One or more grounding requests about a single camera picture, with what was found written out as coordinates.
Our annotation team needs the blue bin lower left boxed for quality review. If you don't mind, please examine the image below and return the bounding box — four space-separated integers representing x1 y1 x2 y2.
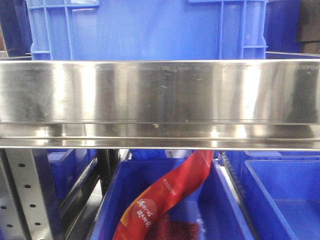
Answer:
47 149 97 200

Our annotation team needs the blue bin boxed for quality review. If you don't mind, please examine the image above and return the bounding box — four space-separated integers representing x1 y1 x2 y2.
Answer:
222 150 320 240
47 149 97 200
90 159 254 240

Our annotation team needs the blue bin lower centre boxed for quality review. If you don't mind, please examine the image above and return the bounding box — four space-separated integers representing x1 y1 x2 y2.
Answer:
90 159 254 240

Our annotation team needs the blue bin lower right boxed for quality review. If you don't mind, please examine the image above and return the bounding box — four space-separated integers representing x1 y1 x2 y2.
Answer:
222 150 320 240

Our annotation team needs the red printed snack bag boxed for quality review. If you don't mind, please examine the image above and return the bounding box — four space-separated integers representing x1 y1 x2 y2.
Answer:
112 150 214 240

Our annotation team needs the large blue crate on shelf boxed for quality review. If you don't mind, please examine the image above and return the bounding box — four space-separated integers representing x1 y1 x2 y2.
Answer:
26 0 267 61

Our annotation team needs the perforated metal shelf upright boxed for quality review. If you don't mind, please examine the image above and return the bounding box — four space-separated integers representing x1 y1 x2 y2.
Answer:
0 148 55 240

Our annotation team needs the stainless steel shelf rail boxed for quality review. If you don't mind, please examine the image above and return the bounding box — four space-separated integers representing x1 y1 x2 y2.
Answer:
0 59 320 151

